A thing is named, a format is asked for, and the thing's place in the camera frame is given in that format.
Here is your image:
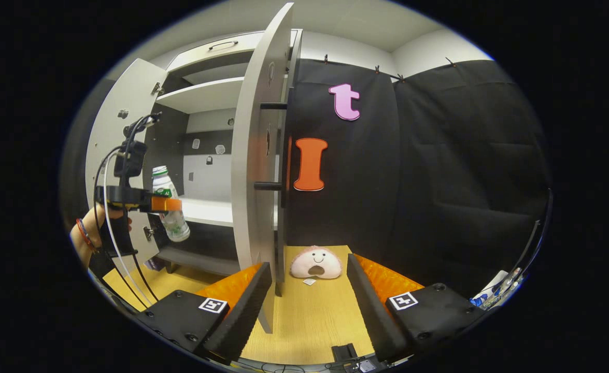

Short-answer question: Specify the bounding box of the long black cable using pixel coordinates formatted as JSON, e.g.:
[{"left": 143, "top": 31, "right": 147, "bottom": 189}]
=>
[
  {"left": 93, "top": 111, "right": 163, "bottom": 307},
  {"left": 509, "top": 189, "right": 554, "bottom": 283}
]

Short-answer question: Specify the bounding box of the black backdrop cloth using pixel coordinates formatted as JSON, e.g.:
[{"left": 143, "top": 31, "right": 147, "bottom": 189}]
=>
[{"left": 60, "top": 58, "right": 554, "bottom": 298}]

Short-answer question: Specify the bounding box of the white and blue clutter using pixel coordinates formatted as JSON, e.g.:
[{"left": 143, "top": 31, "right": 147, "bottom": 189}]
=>
[{"left": 470, "top": 269, "right": 522, "bottom": 310}]

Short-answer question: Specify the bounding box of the white cabinet shelf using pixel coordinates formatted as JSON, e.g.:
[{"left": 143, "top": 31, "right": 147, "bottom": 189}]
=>
[
  {"left": 172, "top": 196, "right": 235, "bottom": 228},
  {"left": 155, "top": 77, "right": 245, "bottom": 114}
]

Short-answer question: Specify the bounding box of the white cabinet door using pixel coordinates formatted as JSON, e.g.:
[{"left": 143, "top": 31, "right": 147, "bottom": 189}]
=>
[
  {"left": 85, "top": 58, "right": 169, "bottom": 262},
  {"left": 230, "top": 3, "right": 295, "bottom": 335}
]

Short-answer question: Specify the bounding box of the white cabinet drawer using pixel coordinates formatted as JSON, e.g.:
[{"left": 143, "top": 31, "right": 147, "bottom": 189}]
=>
[{"left": 167, "top": 30, "right": 302, "bottom": 73}]

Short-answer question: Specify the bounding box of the pink plush toy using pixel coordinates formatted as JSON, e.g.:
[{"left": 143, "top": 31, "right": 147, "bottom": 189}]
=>
[{"left": 290, "top": 246, "right": 343, "bottom": 280}]

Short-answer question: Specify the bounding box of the red bracelet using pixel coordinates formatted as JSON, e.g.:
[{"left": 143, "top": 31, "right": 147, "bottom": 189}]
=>
[{"left": 75, "top": 218, "right": 96, "bottom": 250}]

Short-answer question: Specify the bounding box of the white cabinet with dark interior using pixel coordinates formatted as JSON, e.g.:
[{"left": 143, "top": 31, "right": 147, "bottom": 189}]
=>
[{"left": 144, "top": 28, "right": 305, "bottom": 278}]

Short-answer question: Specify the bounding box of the white bottle with green cap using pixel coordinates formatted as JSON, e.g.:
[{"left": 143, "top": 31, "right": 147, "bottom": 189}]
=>
[{"left": 151, "top": 166, "right": 191, "bottom": 242}]

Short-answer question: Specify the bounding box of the black door handle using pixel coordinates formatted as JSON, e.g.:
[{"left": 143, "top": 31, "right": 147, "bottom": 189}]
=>
[{"left": 254, "top": 102, "right": 292, "bottom": 208}]

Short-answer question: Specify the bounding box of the white cable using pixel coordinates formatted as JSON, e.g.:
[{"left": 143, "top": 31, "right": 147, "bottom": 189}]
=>
[{"left": 102, "top": 150, "right": 154, "bottom": 307}]

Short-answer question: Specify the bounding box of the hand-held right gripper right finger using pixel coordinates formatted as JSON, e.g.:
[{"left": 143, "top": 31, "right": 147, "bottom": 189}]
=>
[{"left": 346, "top": 253, "right": 487, "bottom": 363}]

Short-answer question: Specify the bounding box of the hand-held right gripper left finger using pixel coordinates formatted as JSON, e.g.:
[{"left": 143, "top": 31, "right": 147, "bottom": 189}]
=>
[{"left": 135, "top": 262, "right": 274, "bottom": 363}]

